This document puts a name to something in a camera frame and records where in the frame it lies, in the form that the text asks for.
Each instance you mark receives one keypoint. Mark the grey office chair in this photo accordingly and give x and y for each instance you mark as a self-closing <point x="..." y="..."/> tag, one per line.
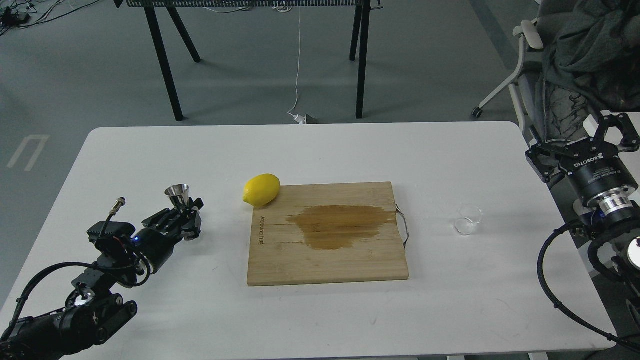
<point x="532" y="37"/>

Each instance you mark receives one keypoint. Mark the steel double jigger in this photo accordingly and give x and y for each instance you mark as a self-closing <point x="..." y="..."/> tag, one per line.
<point x="178" y="195"/>

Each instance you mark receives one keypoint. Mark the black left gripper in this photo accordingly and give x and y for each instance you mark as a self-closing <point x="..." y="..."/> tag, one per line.
<point x="184" y="223"/>

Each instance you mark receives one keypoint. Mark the black metal frame table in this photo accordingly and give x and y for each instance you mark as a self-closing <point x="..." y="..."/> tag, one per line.
<point x="257" y="46"/>

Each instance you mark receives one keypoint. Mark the white power adapter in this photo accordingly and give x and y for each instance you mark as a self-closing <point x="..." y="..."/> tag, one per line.
<point x="305" y="119"/>

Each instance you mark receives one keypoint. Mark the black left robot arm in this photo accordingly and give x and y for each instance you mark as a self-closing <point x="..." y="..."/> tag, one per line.
<point x="92" y="313"/>

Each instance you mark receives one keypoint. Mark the clear glass measuring cup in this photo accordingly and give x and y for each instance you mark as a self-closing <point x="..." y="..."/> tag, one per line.
<point x="468" y="219"/>

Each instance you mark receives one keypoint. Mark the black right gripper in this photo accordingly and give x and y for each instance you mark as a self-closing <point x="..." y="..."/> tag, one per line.
<point x="593" y="167"/>

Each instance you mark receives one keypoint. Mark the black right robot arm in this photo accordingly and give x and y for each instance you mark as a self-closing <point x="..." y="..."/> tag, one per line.
<point x="612" y="229"/>

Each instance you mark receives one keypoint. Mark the bamboo cutting board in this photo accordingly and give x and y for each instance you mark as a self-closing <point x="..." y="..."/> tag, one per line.
<point x="327" y="234"/>

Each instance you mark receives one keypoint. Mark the yellow lemon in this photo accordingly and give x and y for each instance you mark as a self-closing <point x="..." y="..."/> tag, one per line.
<point x="261" y="190"/>

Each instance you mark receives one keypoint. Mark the person in dark clothes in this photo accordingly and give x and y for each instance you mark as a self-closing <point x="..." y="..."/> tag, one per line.
<point x="591" y="65"/>

